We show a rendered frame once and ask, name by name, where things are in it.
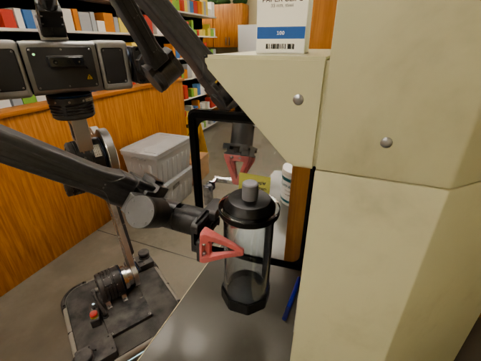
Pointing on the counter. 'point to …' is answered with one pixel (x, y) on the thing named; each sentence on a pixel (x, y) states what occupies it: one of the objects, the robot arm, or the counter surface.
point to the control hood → (279, 97)
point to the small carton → (283, 26)
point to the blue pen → (291, 299)
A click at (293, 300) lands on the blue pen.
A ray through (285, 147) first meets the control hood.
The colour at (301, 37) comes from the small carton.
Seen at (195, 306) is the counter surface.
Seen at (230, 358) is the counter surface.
